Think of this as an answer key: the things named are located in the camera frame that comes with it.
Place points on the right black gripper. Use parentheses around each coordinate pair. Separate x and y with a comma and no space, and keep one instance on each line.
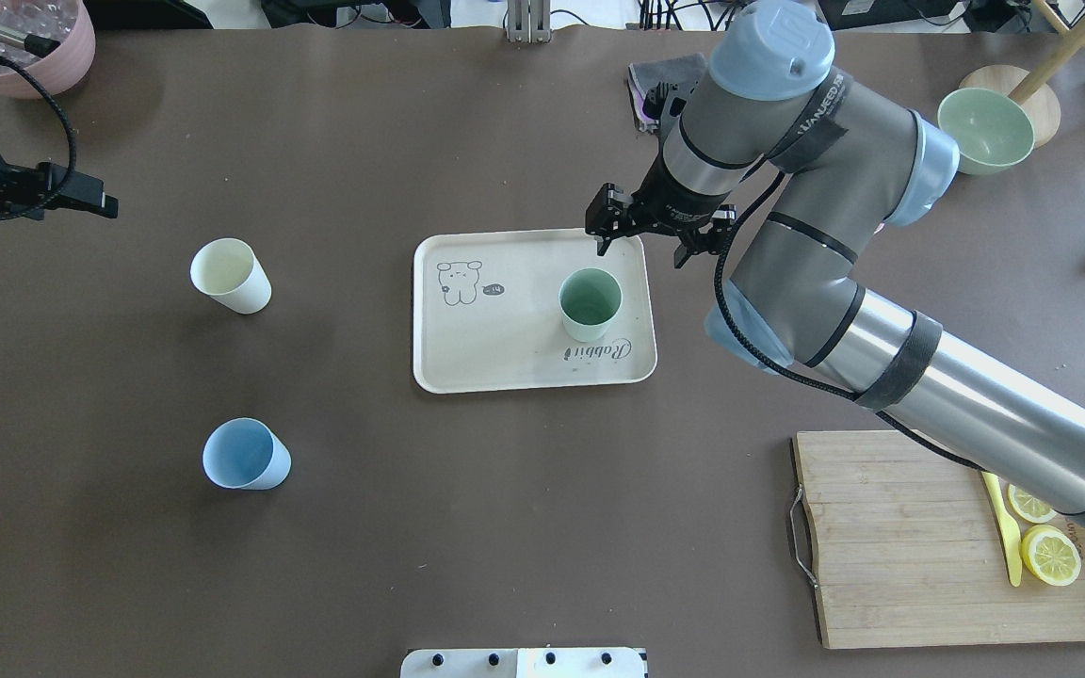
(677,208)

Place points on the green plastic cup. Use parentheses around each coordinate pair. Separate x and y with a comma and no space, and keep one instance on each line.
(589,300)

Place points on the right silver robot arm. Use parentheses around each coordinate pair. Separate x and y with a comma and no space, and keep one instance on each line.
(848,161)

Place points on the cream rabbit tray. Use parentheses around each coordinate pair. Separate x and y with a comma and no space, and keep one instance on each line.
(486,313)

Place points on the grey folded cloth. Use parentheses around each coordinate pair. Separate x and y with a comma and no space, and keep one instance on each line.
(649,83)

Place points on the green bowl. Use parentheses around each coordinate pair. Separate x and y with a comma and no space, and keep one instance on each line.
(993,133)

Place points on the wooden cup tree stand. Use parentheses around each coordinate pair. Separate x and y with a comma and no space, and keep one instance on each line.
(1030,90)

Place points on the wooden cutting board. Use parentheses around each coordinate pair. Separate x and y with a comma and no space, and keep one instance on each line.
(905,550)

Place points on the cream plastic cup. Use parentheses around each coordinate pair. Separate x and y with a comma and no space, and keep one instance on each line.
(228,271)

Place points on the yellow plastic knife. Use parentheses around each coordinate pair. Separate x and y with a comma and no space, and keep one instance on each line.
(1008,529)

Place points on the lemon slice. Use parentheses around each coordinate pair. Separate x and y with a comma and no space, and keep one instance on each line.
(1028,507)
(1050,555)

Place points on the blue plastic cup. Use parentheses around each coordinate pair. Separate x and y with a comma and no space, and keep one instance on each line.
(244,454)

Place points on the pink bowl with ice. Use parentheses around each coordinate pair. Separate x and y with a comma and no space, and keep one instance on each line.
(65,21)

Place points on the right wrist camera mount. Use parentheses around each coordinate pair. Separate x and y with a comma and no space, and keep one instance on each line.
(662,105)

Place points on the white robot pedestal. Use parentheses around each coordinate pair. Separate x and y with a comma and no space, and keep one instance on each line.
(594,661)

